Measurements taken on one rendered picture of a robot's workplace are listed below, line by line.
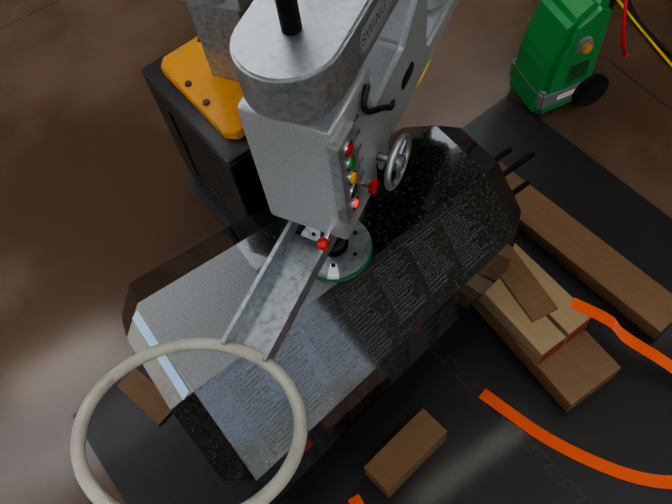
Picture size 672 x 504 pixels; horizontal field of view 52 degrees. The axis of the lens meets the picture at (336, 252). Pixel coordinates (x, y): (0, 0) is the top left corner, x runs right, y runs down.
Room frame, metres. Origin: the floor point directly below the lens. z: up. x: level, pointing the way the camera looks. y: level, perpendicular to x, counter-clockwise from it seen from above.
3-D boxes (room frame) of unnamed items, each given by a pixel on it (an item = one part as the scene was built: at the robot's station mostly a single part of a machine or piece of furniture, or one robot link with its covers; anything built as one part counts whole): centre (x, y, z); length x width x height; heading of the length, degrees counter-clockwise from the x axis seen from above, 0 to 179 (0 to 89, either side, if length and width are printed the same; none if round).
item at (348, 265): (1.01, 0.00, 0.87); 0.22 x 0.22 x 0.04
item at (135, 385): (1.00, 0.84, 0.02); 0.25 x 0.10 x 0.01; 40
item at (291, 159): (1.08, -0.04, 1.32); 0.36 x 0.22 x 0.45; 146
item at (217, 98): (1.90, 0.19, 0.76); 0.49 x 0.49 x 0.05; 29
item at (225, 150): (1.90, 0.19, 0.37); 0.66 x 0.66 x 0.74; 29
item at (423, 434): (0.58, -0.11, 0.07); 0.30 x 0.12 x 0.12; 123
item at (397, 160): (1.05, -0.17, 1.20); 0.15 x 0.10 x 0.15; 146
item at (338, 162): (0.89, -0.05, 1.37); 0.08 x 0.03 x 0.28; 146
